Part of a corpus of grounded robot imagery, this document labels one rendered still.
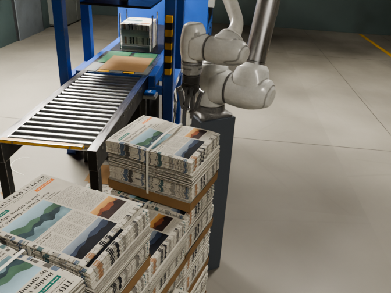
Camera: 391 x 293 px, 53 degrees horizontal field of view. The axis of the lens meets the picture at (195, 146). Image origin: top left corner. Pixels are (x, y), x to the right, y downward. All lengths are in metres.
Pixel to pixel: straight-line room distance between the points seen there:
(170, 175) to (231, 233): 1.37
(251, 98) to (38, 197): 1.00
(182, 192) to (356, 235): 1.80
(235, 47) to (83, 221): 0.84
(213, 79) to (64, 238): 1.08
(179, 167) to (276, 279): 1.28
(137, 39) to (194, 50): 2.40
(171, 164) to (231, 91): 0.54
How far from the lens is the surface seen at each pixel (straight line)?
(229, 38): 1.57
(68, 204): 1.21
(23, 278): 1.03
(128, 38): 4.00
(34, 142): 2.16
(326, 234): 2.98
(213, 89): 1.88
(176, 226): 1.49
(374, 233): 3.15
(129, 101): 2.70
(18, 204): 1.25
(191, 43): 1.62
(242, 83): 1.82
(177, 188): 1.51
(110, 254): 1.06
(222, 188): 2.17
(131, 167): 1.57
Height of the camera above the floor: 1.75
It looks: 27 degrees down
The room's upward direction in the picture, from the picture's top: 4 degrees clockwise
